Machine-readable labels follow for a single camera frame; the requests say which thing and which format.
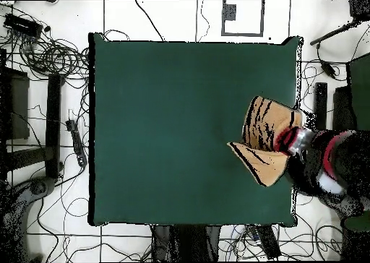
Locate orange terry towel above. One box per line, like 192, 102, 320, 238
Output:
227, 95, 304, 188

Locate black stand bar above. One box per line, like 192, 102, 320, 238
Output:
314, 82, 328, 131
45, 73, 66, 180

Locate dark box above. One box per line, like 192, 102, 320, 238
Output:
332, 85, 356, 131
0, 67, 30, 141

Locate black power adapter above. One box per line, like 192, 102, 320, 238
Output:
316, 43, 337, 79

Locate grey stand base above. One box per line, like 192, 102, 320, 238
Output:
0, 176, 59, 262
320, 193, 365, 217

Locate black power strip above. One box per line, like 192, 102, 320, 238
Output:
255, 224, 283, 260
65, 118, 88, 168

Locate dark green tablecloth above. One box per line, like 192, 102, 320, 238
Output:
88, 33, 303, 227

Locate black tripod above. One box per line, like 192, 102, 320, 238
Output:
309, 0, 370, 46

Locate grey square frame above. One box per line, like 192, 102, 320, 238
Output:
221, 0, 265, 38

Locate long black cable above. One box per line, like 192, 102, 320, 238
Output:
134, 0, 165, 42

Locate tangled black cables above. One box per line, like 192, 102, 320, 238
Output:
0, 2, 90, 83

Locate black network switch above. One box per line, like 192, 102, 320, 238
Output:
3, 13, 44, 39

